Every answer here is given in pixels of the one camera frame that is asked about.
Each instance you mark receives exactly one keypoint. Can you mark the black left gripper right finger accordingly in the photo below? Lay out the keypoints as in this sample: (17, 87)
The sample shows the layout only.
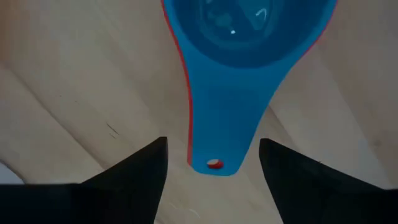
(326, 199)

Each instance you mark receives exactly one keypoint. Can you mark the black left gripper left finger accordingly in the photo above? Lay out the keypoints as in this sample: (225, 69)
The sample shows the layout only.
(109, 202)

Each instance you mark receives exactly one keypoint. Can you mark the blue measuring cup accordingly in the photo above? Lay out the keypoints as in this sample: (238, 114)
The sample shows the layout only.
(227, 109)

